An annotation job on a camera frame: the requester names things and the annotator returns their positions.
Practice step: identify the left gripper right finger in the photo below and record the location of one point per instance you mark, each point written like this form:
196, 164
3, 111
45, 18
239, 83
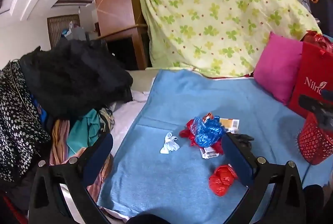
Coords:
286, 202

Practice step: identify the blue plastic bag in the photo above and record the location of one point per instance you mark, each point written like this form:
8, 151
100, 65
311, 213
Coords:
208, 131

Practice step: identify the long white medicine box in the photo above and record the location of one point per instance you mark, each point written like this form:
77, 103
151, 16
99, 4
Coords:
208, 153

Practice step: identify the black fuzzy garment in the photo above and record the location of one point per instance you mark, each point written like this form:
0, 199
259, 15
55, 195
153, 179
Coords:
75, 77

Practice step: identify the orange white wrapper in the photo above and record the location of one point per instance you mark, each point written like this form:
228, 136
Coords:
207, 116

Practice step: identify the red plastic mesh basket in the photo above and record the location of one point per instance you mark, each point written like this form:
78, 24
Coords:
315, 143

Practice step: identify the red foil bag in tote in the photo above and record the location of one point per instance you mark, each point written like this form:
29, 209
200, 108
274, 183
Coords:
316, 43

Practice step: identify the orange white carton box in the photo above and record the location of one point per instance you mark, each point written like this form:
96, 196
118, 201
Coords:
231, 125

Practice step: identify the red Nilrich shopping bag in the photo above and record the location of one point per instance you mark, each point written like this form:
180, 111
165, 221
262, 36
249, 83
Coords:
314, 76

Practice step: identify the pink pillow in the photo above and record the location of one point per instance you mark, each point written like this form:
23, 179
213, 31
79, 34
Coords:
278, 65

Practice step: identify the red plastic ball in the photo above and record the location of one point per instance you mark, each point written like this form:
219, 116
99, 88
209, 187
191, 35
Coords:
222, 179

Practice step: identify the white tissue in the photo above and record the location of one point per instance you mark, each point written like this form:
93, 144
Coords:
170, 144

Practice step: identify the brown wooden cabinet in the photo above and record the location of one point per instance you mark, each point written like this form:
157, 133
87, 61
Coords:
123, 28

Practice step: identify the pink orange striped cloth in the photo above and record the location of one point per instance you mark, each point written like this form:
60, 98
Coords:
59, 150

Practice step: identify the black white dotted garment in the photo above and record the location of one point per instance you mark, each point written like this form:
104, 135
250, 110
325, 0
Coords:
23, 139

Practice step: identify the red plastic bag strip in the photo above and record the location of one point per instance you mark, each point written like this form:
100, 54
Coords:
186, 133

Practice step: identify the teal cloth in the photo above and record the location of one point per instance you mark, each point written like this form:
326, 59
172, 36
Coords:
84, 132

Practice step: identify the green clover patterned quilt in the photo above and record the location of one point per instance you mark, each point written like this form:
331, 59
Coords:
219, 38

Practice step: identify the blue bed blanket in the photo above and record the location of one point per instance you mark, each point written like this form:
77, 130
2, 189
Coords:
175, 186

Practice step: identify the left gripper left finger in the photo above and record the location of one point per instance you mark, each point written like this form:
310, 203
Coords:
47, 203

